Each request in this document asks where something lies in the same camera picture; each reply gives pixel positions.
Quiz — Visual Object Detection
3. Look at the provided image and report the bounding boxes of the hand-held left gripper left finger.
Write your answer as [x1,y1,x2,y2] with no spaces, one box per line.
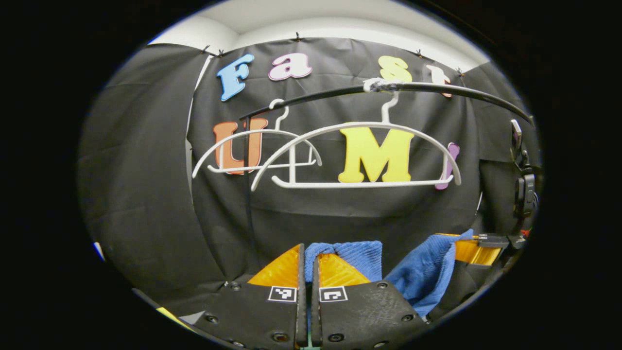
[192,243,308,350]

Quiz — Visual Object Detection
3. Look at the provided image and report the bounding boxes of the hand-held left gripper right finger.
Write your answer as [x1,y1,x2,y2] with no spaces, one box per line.
[311,253,431,350]

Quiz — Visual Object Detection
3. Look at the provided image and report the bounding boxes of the blue corduroy jacket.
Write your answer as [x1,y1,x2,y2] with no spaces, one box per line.
[305,229,474,316]

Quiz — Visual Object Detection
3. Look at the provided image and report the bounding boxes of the white hanger with taped hook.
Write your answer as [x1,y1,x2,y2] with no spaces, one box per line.
[250,78,462,192]

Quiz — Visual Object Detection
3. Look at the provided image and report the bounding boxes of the black clothes rack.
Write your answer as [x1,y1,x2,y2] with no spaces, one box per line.
[240,82,535,244]

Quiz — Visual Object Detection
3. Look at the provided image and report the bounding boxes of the white plastic hanger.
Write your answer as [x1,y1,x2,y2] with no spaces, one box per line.
[192,99,323,179]

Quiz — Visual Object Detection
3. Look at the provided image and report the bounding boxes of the black backdrop cloth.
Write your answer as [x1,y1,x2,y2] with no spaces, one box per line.
[78,38,542,316]

